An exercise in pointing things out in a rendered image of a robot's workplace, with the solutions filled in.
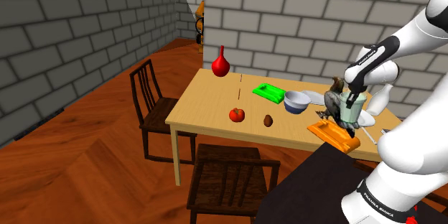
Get pale green cup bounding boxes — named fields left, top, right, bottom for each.
left=338, top=91, right=368, bottom=125

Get white bottle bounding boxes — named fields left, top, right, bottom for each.
left=366, top=83, right=394, bottom=117

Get grey brown bird figure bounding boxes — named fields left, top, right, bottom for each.
left=316, top=76, right=358, bottom=139

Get white plate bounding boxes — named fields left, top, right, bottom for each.
left=302, top=90, right=328, bottom=106
left=357, top=109, right=376, bottom=128

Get white knife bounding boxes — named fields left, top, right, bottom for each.
left=361, top=126, right=378, bottom=146

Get orange tray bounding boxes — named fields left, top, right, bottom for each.
left=307, top=118, right=361, bottom=154

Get white and blue bowl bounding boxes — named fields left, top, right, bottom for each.
left=283, top=90, right=312, bottom=115

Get green tray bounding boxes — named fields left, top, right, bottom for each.
left=252, top=83, right=287, bottom=105

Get dark robot stand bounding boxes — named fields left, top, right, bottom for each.
left=254, top=141, right=448, bottom=224

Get red tomato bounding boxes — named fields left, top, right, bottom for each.
left=228, top=107, right=246, bottom=123

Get red long-necked vase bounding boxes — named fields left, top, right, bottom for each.
left=211, top=45, right=230, bottom=78

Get dark wooden chair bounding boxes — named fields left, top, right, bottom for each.
left=129, top=58, right=198, bottom=165
left=186, top=143, right=281, bottom=224

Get light wooden table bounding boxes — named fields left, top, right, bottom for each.
left=164, top=68, right=403, bottom=187

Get yellow orange object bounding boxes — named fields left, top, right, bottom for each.
left=195, top=1, right=205, bottom=55

